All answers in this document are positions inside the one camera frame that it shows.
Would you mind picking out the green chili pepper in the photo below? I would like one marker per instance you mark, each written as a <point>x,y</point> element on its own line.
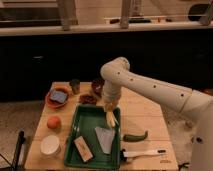
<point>135,138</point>

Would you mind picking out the black chair frame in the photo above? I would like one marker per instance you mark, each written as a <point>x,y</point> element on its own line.
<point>13,165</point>

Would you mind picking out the white handled brush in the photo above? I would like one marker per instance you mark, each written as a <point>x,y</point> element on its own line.
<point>131,154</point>

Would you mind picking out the blue sponge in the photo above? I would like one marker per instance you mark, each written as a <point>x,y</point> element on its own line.
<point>58,96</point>

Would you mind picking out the brown cookie pile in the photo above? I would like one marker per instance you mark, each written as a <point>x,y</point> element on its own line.
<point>87,99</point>

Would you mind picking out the grey folded cloth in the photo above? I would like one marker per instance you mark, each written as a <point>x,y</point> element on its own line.
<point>105,138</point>

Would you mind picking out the dark metal cup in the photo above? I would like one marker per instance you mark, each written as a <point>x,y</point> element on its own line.
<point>75,86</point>

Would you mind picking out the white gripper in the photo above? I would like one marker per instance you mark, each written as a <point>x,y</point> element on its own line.
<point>111,94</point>

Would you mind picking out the green plastic tray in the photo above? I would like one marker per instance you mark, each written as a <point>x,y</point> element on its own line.
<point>86,118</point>

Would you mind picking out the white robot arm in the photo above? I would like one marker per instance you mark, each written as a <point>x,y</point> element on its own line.
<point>194,104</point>

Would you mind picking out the dark red bowl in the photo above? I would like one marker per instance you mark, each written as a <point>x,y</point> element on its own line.
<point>97,86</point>

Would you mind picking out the orange fruit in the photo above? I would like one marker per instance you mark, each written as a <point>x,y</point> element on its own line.
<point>54,122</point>

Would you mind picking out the white paper cup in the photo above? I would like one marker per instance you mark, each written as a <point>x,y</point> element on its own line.
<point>50,145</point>

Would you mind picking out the yellow banana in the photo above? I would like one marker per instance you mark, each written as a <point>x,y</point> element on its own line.
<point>110,118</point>

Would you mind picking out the wooden block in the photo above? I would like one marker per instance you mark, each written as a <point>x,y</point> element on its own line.
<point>83,149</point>

